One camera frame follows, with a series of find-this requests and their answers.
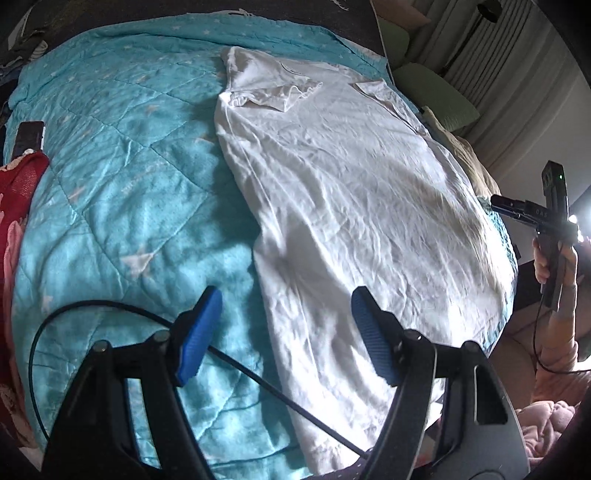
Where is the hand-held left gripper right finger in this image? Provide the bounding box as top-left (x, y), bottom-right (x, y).
top-left (351, 285), bottom-right (532, 480)

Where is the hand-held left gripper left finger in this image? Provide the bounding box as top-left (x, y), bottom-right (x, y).
top-left (44, 285), bottom-right (223, 480)

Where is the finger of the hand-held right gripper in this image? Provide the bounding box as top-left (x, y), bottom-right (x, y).
top-left (490, 194), bottom-right (539, 223)

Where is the white t-shirt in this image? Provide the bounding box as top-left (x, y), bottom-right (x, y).
top-left (215, 46), bottom-right (517, 476)

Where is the person's right forearm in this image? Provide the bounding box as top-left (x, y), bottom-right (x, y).
top-left (531, 318), bottom-right (583, 407)

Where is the dark clothes heap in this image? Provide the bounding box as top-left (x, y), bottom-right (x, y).
top-left (0, 28), bottom-right (51, 84)

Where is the person's right hand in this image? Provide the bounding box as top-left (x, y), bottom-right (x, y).
top-left (532, 233), bottom-right (581, 333)

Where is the beige pillow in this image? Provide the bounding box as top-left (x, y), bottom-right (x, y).
top-left (422, 106), bottom-right (502, 199)

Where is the grey curtain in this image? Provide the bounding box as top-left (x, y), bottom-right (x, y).
top-left (406, 0), bottom-right (591, 185)

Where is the large green pillow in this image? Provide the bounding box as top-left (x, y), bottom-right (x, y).
top-left (392, 62), bottom-right (481, 134)

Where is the turquoise star-print blanket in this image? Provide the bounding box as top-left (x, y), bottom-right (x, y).
top-left (9, 13), bottom-right (518, 480)

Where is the person's pink fluffy clothing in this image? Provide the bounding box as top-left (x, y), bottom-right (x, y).
top-left (517, 399), bottom-right (578, 467)

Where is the black floor lamp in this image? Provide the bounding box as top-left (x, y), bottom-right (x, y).
top-left (475, 0), bottom-right (504, 24)

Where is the small green pillow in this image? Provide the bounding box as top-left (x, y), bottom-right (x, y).
top-left (376, 18), bottom-right (411, 70)

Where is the pink pillow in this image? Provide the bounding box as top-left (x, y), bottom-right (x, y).
top-left (369, 0), bottom-right (432, 28)

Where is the red garment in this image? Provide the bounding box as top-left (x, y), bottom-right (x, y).
top-left (0, 152), bottom-right (51, 453)

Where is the black phone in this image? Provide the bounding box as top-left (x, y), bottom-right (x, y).
top-left (14, 121), bottom-right (45, 160)

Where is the dark deer-print bedsheet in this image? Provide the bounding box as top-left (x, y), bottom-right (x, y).
top-left (18, 0), bottom-right (389, 61)

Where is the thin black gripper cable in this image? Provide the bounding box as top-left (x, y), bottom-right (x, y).
top-left (531, 284), bottom-right (578, 374)

